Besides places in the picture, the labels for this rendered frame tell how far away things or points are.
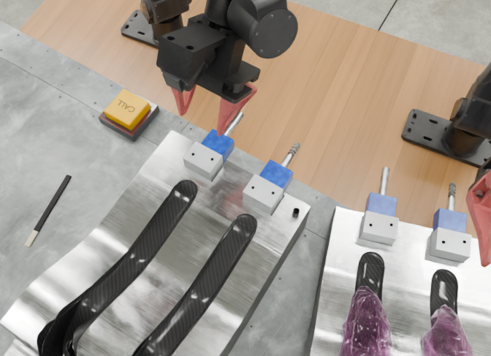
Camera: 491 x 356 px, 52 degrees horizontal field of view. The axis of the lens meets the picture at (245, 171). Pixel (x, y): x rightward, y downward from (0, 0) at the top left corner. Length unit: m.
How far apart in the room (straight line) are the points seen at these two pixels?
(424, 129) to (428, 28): 1.35
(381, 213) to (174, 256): 0.32
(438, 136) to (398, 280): 0.31
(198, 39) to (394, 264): 0.45
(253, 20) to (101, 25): 0.63
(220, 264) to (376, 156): 0.36
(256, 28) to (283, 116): 0.44
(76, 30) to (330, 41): 0.53
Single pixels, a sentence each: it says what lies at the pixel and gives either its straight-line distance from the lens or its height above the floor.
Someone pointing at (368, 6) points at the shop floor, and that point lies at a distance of 2.31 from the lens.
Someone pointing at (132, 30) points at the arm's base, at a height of 0.81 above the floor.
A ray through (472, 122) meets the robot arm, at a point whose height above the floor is 0.93.
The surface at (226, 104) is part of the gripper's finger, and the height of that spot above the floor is 1.08.
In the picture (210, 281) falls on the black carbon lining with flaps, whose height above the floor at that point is 0.88.
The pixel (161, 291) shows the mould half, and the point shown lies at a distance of 0.73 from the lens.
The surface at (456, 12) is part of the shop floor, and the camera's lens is 2.40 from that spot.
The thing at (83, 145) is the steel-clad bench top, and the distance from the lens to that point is 0.96.
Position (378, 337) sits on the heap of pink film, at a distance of 0.71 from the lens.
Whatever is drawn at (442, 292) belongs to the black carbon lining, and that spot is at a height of 0.85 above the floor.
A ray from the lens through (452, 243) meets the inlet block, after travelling 0.81.
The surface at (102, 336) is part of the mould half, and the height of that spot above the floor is 0.93.
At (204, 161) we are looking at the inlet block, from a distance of 0.77.
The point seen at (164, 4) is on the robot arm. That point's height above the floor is 0.94.
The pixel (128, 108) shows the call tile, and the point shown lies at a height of 0.84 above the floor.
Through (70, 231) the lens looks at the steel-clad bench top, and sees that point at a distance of 0.89.
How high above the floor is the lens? 1.59
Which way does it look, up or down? 63 degrees down
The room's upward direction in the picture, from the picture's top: 1 degrees counter-clockwise
